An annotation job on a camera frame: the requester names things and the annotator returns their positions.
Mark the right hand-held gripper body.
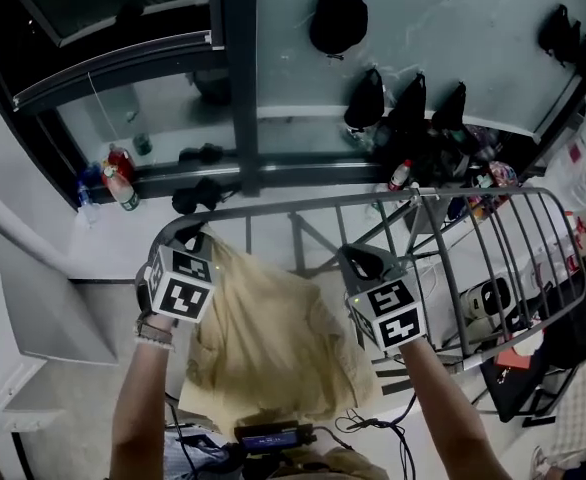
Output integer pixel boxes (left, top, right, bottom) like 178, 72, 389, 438
337, 242, 428, 355

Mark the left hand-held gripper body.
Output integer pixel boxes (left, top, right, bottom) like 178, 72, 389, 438
135, 225, 219, 325

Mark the beige clothes shirt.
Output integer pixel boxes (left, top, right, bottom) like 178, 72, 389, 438
176, 226, 383, 433

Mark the person's right forearm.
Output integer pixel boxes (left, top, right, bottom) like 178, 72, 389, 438
396, 335, 515, 480

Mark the person's left forearm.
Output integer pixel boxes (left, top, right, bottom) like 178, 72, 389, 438
105, 312, 194, 480

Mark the grey metal drying rack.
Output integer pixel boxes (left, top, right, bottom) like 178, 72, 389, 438
148, 185, 586, 372

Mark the white device with black panel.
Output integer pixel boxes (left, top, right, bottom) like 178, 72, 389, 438
459, 276, 515, 320

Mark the green label plastic bottle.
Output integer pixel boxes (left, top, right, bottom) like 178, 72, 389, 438
101, 164, 141, 213

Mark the red flat box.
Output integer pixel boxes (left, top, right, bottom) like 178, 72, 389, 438
494, 346, 533, 372

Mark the blue label water bottle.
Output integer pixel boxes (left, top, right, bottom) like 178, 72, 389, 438
74, 179, 100, 225

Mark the white bottle with red cap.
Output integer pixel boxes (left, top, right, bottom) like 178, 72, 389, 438
387, 158, 415, 192

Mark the black pouch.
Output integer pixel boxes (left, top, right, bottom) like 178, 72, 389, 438
178, 142, 225, 166

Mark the red drink bottle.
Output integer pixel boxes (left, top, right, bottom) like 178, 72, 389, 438
106, 142, 136, 189

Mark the white cabinet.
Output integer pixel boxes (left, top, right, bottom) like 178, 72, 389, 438
0, 251, 120, 435

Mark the black device with screen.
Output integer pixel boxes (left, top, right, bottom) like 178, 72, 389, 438
233, 419, 320, 455

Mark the colourful patterned bag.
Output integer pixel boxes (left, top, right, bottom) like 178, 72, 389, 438
486, 160, 518, 190

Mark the person's white shoe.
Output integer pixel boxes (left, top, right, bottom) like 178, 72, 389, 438
529, 444, 555, 480

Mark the clear plastic bag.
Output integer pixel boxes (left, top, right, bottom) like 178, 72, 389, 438
541, 94, 586, 215

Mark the black cap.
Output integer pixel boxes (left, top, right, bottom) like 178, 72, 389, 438
308, 0, 370, 60

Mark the beaded wrist bracelet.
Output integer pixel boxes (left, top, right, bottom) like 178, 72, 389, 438
132, 316, 177, 353

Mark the black bundled strap bag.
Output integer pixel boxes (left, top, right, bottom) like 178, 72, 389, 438
171, 176, 230, 216

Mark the black cable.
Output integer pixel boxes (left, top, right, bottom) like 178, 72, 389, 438
334, 392, 420, 480

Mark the black window frame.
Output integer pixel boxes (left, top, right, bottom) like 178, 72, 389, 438
0, 0, 389, 204

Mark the black hanging bag with straps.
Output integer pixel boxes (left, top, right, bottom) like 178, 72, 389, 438
537, 3, 586, 70

